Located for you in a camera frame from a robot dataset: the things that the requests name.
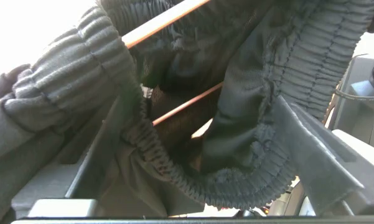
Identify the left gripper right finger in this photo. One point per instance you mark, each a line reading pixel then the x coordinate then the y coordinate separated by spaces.
pixel 326 174

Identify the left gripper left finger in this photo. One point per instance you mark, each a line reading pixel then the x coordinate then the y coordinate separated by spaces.
pixel 49 189

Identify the black garment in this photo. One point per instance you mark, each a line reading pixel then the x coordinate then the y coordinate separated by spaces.
pixel 81 77

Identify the pink clothes hanger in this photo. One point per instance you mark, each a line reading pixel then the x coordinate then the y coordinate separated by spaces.
pixel 161 21

